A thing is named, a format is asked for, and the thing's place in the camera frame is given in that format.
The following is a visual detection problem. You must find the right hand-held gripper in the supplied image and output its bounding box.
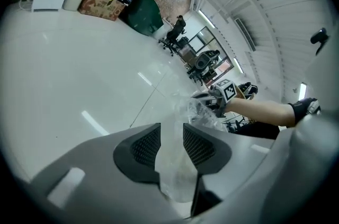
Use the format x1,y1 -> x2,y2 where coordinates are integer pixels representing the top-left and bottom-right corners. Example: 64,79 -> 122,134
191,79 -> 237,118

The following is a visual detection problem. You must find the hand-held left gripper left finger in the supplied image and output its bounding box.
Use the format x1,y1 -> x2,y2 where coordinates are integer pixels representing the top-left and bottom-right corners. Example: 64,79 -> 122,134
31,122 -> 188,222

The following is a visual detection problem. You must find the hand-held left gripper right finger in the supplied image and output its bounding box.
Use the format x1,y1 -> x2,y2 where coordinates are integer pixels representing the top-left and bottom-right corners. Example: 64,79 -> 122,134
182,123 -> 278,219

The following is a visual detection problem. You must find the clear plastic trash bag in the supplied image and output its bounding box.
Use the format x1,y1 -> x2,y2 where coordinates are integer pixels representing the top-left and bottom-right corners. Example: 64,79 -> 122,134
155,92 -> 226,204

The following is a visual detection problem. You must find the person's right forearm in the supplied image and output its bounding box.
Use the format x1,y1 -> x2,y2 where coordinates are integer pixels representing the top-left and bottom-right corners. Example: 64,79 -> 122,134
225,97 -> 295,129

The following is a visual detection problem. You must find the grey-backed office chair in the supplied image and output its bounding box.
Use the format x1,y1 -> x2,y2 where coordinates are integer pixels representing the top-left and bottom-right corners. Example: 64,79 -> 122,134
187,51 -> 214,86

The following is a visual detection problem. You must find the long ceiling light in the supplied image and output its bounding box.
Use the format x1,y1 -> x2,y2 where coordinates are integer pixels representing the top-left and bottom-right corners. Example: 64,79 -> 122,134
298,82 -> 307,100
198,9 -> 216,30
233,57 -> 245,75

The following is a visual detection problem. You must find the brown desk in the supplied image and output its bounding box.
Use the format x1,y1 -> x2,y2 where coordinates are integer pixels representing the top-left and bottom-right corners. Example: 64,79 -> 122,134
177,44 -> 198,66

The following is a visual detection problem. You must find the black office chair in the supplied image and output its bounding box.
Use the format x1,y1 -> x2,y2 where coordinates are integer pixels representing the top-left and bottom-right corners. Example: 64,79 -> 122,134
158,29 -> 179,57

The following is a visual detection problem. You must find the ceiling air vent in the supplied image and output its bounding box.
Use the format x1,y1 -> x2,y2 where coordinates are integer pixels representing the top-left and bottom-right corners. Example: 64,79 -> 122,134
234,17 -> 257,52

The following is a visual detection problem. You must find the dark green board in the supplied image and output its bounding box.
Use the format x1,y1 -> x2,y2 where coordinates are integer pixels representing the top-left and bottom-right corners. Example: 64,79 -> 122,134
118,0 -> 164,38

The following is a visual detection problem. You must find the printed brown cardboard box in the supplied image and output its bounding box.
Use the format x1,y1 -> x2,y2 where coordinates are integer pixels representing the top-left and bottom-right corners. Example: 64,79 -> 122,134
77,0 -> 126,22

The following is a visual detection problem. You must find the glass door frame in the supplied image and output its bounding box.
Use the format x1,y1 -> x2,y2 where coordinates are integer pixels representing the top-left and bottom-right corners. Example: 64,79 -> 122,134
188,26 -> 216,53

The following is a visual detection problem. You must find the black camera on stand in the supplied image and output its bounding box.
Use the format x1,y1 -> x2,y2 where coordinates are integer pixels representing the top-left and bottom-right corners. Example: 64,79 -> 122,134
309,27 -> 331,56

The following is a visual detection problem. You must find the white cable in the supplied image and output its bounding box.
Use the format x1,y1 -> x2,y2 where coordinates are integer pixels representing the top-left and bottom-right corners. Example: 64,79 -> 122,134
17,0 -> 34,11

